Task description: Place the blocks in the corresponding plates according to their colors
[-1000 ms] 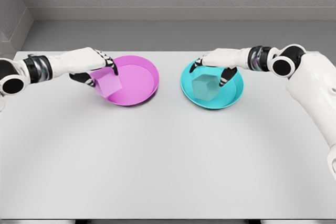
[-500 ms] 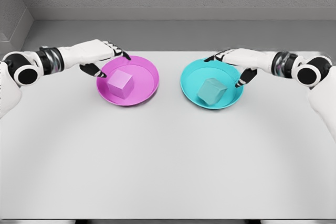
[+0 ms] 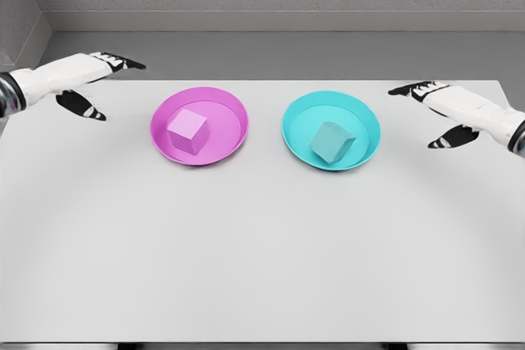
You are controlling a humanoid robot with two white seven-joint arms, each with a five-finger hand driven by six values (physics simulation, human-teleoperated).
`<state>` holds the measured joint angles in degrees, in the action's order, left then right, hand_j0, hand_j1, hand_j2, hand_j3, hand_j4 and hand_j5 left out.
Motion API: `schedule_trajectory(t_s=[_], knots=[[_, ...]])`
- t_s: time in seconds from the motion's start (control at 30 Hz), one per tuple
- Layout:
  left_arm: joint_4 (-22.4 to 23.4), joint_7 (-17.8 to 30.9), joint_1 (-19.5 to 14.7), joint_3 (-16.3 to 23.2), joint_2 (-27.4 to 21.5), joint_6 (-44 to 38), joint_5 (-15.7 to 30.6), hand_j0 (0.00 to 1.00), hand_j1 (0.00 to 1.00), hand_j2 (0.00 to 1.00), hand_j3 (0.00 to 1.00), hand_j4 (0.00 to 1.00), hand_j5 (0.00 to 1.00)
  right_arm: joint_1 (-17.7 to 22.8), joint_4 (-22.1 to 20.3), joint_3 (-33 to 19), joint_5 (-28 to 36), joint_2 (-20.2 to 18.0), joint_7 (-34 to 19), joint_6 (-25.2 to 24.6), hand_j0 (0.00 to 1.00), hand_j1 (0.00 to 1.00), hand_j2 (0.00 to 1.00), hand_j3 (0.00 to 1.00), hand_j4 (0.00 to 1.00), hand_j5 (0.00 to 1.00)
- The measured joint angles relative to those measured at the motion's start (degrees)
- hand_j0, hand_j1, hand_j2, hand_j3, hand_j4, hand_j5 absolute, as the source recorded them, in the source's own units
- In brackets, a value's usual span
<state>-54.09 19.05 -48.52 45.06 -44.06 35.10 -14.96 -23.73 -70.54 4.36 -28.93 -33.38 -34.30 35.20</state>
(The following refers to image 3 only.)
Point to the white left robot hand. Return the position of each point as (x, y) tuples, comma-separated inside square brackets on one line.
[(78, 69)]

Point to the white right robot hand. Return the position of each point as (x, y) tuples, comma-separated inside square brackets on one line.
[(451, 104)]

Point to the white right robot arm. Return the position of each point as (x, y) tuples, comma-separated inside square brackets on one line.
[(502, 124)]

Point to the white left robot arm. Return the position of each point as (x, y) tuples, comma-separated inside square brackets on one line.
[(24, 83)]

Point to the cyan plate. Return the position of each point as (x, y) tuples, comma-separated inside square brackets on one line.
[(331, 131)]

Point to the pink block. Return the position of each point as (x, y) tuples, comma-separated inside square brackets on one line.
[(186, 131)]

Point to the cyan block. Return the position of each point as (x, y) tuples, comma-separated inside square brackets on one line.
[(331, 142)]

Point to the pink plate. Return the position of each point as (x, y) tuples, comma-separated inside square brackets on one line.
[(199, 126)]

